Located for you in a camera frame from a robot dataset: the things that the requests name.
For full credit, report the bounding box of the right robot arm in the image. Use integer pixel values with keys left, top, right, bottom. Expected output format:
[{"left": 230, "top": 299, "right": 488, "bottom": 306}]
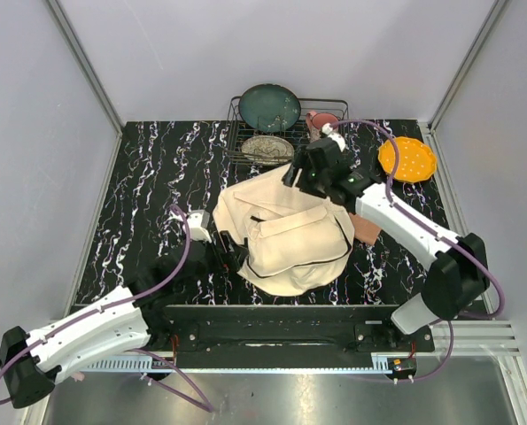
[{"left": 283, "top": 135, "right": 491, "bottom": 352}]

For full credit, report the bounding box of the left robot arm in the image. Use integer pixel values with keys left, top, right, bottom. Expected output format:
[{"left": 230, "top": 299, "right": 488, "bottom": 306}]
[{"left": 0, "top": 232, "right": 248, "bottom": 409}]

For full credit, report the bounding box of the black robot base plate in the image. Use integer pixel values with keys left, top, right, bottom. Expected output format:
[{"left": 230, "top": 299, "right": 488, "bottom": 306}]
[{"left": 144, "top": 305, "right": 435, "bottom": 373}]

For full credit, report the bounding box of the cream canvas student bag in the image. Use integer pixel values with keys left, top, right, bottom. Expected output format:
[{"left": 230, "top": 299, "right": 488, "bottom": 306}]
[{"left": 213, "top": 165, "right": 354, "bottom": 297}]

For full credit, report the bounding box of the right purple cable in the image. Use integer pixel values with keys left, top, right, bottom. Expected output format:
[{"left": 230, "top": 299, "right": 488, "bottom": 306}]
[{"left": 329, "top": 119, "right": 507, "bottom": 384}]

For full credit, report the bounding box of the black wire dish rack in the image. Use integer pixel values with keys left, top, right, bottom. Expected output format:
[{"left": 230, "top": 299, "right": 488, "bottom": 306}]
[{"left": 225, "top": 96, "right": 349, "bottom": 168}]

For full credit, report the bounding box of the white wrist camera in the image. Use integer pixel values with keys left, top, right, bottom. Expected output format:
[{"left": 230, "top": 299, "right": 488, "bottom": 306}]
[
  {"left": 321, "top": 123, "right": 346, "bottom": 151},
  {"left": 187, "top": 210, "right": 212, "bottom": 243}
]

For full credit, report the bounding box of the dark green ceramic plate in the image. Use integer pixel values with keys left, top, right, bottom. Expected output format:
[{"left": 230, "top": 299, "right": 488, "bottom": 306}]
[{"left": 238, "top": 83, "right": 301, "bottom": 134}]

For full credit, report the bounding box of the orange dotted plate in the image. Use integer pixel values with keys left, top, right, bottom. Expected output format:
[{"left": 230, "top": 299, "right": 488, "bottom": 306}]
[{"left": 377, "top": 136, "right": 438, "bottom": 183}]

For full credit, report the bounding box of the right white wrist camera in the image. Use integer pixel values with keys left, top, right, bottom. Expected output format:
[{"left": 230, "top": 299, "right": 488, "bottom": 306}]
[{"left": 321, "top": 123, "right": 346, "bottom": 151}]

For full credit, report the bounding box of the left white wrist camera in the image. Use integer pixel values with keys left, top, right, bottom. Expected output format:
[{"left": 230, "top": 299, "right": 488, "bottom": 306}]
[{"left": 187, "top": 210, "right": 212, "bottom": 243}]

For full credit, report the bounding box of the patterned beige small plate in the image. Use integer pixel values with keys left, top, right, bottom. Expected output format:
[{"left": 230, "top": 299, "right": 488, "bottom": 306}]
[{"left": 241, "top": 135, "right": 295, "bottom": 166}]

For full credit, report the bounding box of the pink patterned mug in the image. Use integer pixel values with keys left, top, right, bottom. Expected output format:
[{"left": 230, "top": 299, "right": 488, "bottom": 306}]
[{"left": 306, "top": 111, "right": 338, "bottom": 142}]

